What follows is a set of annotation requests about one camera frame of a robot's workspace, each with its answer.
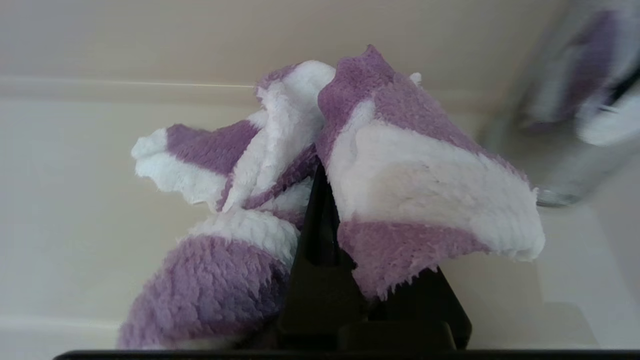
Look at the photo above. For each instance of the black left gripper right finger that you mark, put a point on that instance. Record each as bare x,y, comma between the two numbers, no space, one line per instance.
430,305

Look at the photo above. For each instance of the purple white striped towel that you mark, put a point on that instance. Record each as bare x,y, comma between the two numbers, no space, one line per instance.
400,190

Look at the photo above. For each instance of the beige sink basin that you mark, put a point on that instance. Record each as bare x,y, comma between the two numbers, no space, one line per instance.
75,200

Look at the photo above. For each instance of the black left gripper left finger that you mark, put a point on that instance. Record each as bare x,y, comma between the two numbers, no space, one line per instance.
320,290

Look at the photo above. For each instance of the chrome faucet body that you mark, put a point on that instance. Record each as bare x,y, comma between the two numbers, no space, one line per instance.
565,150

